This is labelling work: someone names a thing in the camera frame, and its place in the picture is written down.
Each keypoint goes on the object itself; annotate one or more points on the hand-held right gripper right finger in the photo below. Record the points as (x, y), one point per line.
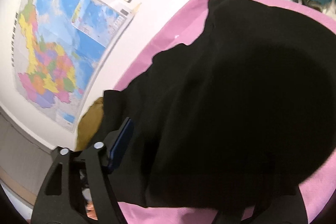
(275, 213)

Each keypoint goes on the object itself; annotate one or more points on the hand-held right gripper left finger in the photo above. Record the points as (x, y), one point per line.
(120, 145)

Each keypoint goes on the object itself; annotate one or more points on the black garment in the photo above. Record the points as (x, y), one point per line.
(236, 95)

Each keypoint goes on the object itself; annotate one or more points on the mustard yellow garment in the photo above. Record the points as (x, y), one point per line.
(89, 124)

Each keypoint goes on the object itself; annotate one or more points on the pink daisy print blanket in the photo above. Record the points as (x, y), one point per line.
(183, 16)

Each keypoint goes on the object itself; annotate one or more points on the colourful wall map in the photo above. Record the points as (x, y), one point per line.
(57, 50)

